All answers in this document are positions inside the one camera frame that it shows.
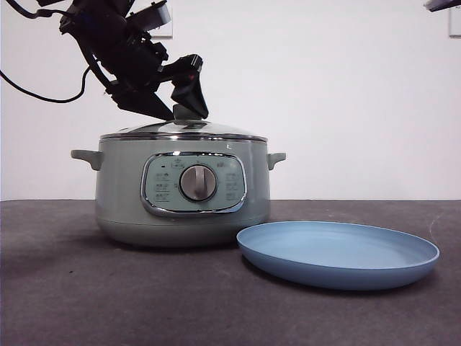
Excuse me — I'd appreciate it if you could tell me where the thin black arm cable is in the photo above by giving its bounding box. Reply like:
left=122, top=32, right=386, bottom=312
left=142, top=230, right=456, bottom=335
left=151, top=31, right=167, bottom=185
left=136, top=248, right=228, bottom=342
left=7, top=0, right=61, bottom=19

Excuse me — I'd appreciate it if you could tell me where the pale green electric steamer pot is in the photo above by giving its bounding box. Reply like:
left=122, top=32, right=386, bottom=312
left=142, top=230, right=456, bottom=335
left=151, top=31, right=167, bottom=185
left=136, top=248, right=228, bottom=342
left=70, top=138, right=287, bottom=249

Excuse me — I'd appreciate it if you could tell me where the blue round plate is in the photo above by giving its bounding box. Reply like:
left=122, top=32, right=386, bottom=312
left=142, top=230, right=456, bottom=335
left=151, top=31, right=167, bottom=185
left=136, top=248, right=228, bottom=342
left=236, top=221, right=440, bottom=291

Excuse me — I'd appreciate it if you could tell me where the glass lid with green knob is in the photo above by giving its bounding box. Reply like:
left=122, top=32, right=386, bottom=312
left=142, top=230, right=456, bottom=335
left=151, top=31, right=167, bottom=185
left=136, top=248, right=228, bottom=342
left=99, top=104, right=269, bottom=142

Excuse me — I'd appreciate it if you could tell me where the pale grey right wrist camera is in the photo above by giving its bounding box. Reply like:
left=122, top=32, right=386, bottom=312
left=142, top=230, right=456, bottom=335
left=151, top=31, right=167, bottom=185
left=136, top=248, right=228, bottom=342
left=424, top=0, right=461, bottom=12

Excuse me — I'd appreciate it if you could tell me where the black looping arm cable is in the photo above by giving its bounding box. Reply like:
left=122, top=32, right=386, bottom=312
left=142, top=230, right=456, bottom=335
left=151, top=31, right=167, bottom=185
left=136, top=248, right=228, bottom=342
left=0, top=66, right=91, bottom=104

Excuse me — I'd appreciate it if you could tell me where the pale grey wrist camera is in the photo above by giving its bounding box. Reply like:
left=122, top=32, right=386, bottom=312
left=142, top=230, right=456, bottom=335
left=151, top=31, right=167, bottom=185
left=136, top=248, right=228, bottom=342
left=132, top=1, right=170, bottom=35
left=424, top=0, right=461, bottom=12

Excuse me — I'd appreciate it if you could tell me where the white wall plate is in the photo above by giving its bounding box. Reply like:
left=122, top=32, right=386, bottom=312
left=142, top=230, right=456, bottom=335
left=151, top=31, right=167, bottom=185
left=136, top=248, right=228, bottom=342
left=447, top=6, right=461, bottom=38

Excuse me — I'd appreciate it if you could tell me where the white wall socket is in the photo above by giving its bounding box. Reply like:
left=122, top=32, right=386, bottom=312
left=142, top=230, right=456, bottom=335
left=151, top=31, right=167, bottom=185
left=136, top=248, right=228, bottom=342
left=149, top=5, right=174, bottom=40

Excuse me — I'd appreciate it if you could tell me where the pale grey left wrist camera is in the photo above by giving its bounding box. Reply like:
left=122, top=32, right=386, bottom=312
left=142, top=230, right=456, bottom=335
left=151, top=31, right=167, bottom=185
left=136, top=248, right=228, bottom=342
left=132, top=1, right=170, bottom=35

